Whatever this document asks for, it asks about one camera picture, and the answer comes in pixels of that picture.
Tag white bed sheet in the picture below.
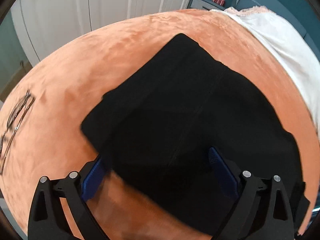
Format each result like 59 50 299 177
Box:
210 6 320 120

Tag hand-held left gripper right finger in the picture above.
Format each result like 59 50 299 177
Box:
208 147 294 240

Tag grey drawer cabinet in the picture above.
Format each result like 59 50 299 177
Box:
189 0 229 12

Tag teal padded headboard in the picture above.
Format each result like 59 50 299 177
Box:
234 0 320 39

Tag white wardrobe doors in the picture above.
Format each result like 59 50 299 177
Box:
10 0 208 68

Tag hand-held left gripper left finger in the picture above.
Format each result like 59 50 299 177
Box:
27 155 110 240

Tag black pants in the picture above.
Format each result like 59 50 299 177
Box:
80 33 312 237

